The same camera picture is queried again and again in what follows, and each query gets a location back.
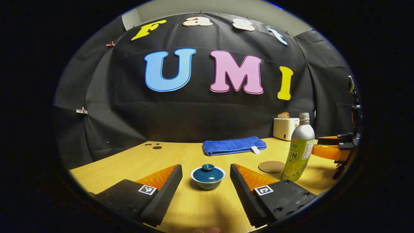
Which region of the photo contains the white toaster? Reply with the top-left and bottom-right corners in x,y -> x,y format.
273,117 -> 300,141

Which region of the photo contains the blue ceramic teacup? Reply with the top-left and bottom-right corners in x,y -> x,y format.
190,167 -> 227,190

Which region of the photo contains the blue folded towel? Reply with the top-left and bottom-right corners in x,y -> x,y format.
202,136 -> 267,156

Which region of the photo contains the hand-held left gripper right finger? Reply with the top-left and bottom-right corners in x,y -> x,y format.
230,163 -> 319,228

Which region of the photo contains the silver green water bottle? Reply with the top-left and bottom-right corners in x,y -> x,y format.
281,113 -> 316,182

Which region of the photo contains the black backdrop cloth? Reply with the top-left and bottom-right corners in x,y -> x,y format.
53,12 -> 359,170

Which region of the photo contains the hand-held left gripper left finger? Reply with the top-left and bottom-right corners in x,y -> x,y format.
94,164 -> 183,227

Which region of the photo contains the round brown coaster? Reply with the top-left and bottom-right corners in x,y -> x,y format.
258,161 -> 286,174

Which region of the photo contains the blue teacup lid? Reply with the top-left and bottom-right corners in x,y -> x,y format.
193,164 -> 223,184

